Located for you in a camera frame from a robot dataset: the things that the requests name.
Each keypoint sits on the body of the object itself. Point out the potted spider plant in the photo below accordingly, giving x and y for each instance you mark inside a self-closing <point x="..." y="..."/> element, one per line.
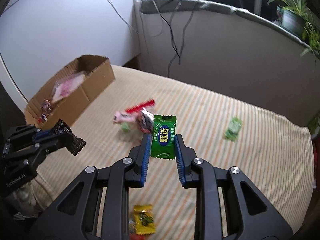
<point x="290" y="20"/>

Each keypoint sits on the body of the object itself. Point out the red snack packet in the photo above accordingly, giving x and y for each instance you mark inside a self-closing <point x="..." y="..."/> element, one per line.
<point x="135" y="237"/>

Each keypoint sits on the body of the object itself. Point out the pink candy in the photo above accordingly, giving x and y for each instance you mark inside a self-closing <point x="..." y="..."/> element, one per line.
<point x="122" y="117"/>

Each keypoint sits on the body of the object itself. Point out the dark chocolate bar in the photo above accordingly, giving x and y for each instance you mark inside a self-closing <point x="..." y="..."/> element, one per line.
<point x="76" y="143"/>

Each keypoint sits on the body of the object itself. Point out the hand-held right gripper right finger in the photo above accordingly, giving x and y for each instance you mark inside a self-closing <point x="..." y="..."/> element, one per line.
<point x="180" y="160"/>

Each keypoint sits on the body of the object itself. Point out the red stick packet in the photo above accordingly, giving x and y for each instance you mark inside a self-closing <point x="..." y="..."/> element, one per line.
<point x="141" y="105"/>

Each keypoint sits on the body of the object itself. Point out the striped blanket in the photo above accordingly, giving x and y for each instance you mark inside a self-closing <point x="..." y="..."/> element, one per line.
<point x="225" y="167"/>

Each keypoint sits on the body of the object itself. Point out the light green candy packet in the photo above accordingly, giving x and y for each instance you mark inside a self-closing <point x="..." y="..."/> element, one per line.
<point x="233" y="128"/>

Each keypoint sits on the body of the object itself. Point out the dark green candy packet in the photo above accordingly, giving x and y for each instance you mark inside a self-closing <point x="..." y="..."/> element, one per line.
<point x="162" y="135"/>

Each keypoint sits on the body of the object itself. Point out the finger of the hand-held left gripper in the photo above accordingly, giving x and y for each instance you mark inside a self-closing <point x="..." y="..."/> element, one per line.
<point x="60" y="142"/>
<point x="43" y="135"/>

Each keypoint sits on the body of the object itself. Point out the brown cardboard box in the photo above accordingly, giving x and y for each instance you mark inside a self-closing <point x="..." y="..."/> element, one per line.
<point x="97" y="80"/>

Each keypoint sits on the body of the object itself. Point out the bagged sliced bread loaf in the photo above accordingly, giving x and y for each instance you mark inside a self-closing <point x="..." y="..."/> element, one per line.
<point x="66" y="86"/>

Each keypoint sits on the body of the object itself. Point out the pale green candy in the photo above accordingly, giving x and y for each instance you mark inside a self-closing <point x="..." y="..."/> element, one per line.
<point x="125" y="127"/>

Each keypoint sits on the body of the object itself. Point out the yellow candy packet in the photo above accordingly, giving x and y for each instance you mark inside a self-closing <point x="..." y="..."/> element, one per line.
<point x="142" y="217"/>

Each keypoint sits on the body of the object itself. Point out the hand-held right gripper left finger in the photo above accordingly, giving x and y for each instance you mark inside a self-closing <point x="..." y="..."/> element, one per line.
<point x="146" y="155"/>

